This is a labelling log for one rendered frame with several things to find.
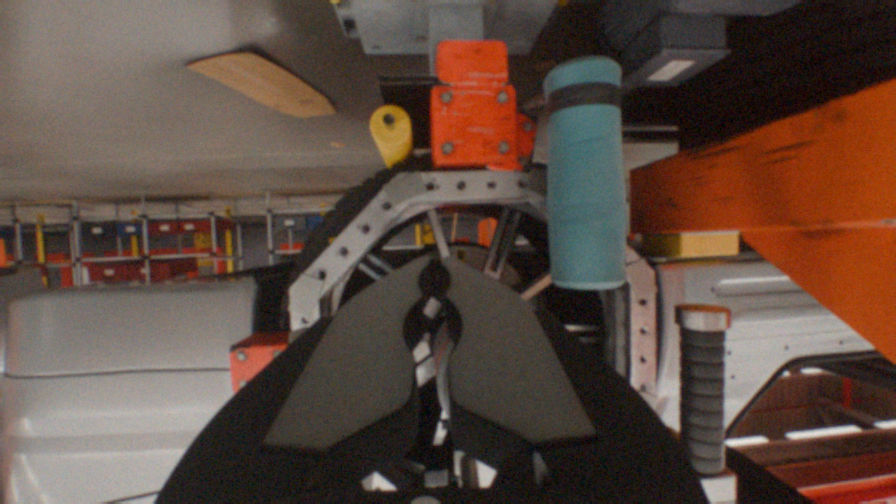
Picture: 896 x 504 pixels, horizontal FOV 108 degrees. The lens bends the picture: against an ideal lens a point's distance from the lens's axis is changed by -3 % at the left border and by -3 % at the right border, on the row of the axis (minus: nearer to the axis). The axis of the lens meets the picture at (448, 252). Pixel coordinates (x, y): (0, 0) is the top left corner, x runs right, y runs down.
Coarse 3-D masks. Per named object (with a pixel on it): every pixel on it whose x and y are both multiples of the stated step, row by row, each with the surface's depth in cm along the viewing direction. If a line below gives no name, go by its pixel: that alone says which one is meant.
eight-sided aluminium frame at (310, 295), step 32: (384, 192) 49; (416, 192) 49; (448, 192) 49; (480, 192) 50; (512, 192) 50; (544, 192) 50; (352, 224) 48; (384, 224) 49; (320, 256) 48; (352, 256) 49; (320, 288) 48; (640, 288) 52; (640, 320) 52; (640, 352) 52; (640, 384) 52; (384, 480) 50
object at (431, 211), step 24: (408, 216) 57; (432, 216) 60; (504, 216) 61; (528, 216) 61; (384, 240) 68; (504, 240) 61; (528, 240) 81; (360, 264) 59; (384, 264) 59; (504, 264) 61; (336, 288) 57; (360, 288) 78; (528, 288) 61; (432, 312) 60; (576, 312) 72; (600, 312) 62; (432, 336) 60; (600, 336) 62; (432, 360) 60; (432, 408) 81; (432, 432) 71; (408, 456) 60; (456, 480) 59
